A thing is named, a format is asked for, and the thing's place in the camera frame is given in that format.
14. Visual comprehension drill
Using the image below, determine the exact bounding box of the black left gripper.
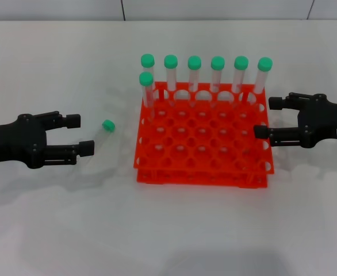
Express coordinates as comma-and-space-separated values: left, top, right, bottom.
0, 111, 95, 170

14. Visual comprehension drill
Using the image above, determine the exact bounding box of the green-capped clear test tube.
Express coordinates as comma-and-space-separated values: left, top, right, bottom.
79, 119, 116, 162
164, 55, 178, 109
247, 57, 273, 106
139, 71, 156, 121
187, 55, 202, 107
140, 53, 158, 101
210, 56, 225, 107
233, 55, 249, 106

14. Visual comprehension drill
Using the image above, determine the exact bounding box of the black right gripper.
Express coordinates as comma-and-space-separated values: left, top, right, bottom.
254, 92, 337, 150

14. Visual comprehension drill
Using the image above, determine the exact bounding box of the orange test tube rack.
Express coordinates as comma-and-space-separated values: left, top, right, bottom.
133, 81, 275, 189

